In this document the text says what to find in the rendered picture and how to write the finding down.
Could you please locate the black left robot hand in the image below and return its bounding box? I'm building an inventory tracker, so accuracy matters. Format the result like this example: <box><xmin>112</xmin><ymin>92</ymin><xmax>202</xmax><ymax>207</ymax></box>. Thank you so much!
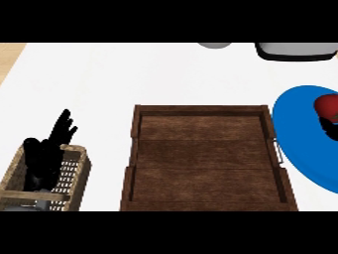
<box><xmin>22</xmin><ymin>108</ymin><xmax>79</xmax><ymax>192</ymax></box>

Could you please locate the blue plate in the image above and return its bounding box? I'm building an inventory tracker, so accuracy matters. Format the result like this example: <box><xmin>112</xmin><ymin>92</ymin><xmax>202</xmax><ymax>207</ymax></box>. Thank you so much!
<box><xmin>270</xmin><ymin>84</ymin><xmax>338</xmax><ymax>198</ymax></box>

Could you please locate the brown wooden tray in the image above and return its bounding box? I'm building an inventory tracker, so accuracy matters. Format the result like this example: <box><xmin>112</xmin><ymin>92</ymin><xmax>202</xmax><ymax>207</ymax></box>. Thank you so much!
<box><xmin>118</xmin><ymin>104</ymin><xmax>299</xmax><ymax>212</ymax></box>

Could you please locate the wicker basket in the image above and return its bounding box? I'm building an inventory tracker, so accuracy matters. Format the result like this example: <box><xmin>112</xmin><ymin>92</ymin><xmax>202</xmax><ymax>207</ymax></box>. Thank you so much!
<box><xmin>0</xmin><ymin>144</ymin><xmax>91</xmax><ymax>212</ymax></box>

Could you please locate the grey and black appliance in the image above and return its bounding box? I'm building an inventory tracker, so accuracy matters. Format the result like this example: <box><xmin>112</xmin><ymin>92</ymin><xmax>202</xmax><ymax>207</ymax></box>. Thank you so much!
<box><xmin>254</xmin><ymin>43</ymin><xmax>338</xmax><ymax>63</ymax></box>

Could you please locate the grey round object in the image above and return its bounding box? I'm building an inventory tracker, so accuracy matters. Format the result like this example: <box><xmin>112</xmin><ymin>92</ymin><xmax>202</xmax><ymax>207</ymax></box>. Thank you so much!
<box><xmin>196</xmin><ymin>43</ymin><xmax>233</xmax><ymax>50</ymax></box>

